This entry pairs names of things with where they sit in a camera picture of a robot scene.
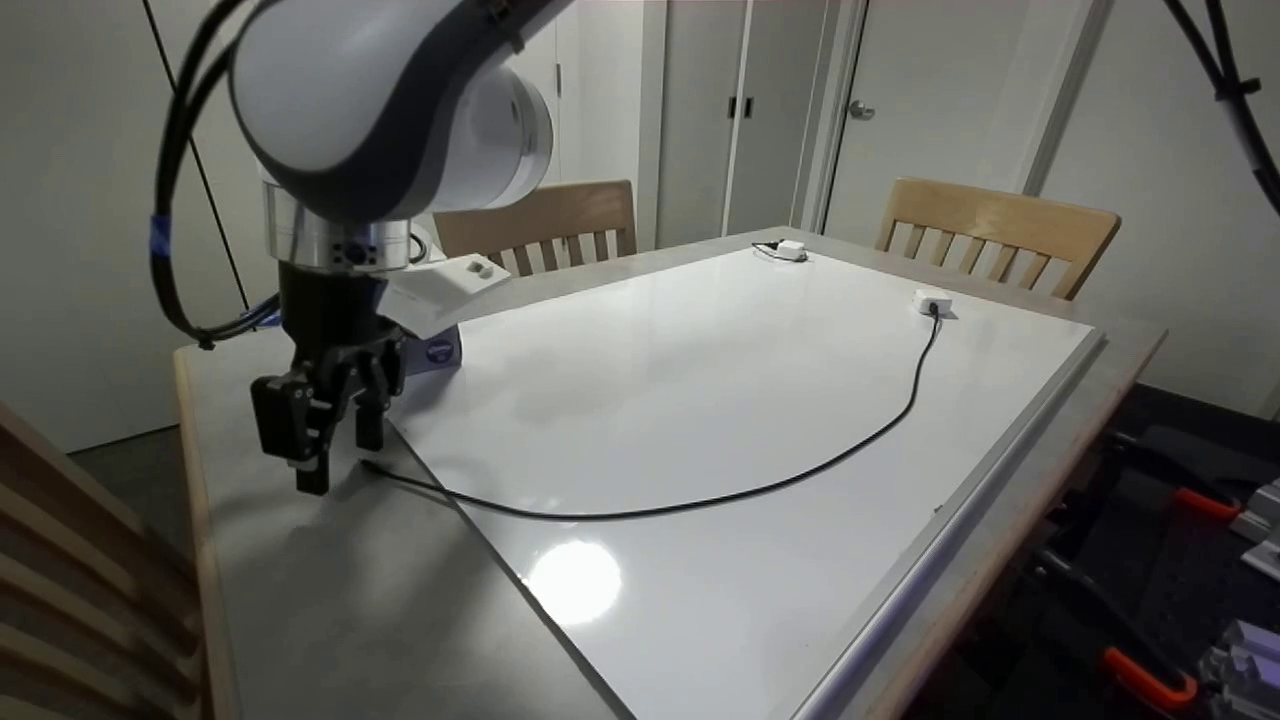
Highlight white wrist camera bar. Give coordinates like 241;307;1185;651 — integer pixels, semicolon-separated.
375;252;511;338

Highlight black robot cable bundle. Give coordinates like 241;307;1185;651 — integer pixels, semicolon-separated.
143;0;292;353

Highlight small aluminium blocks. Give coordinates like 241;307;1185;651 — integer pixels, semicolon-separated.
1231;477;1280;584

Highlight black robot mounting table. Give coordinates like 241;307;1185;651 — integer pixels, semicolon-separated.
933;382;1280;720

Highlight black hanging cable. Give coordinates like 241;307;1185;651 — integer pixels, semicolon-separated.
1159;0;1280;215

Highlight light wooden slatted chair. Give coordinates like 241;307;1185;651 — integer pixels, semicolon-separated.
433;176;642;281
0;398;211;720
871;176;1125;304

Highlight white charger long black cable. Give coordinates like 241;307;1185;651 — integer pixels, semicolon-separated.
360;297;962;525

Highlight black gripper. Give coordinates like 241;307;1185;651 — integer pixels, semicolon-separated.
250;259;410;498

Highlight white closet door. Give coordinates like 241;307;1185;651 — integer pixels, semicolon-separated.
734;0;831;238
657;0;742;252

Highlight large white whiteboard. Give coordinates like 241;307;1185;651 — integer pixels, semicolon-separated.
360;237;1111;720

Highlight white charger short cable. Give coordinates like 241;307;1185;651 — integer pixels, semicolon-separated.
749;233;811;268

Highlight purple tissue box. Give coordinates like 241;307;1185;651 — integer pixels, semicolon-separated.
397;319;470;392

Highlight orange handled black clamp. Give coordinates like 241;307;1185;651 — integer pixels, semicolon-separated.
1103;431;1251;532
1033;552;1205;717

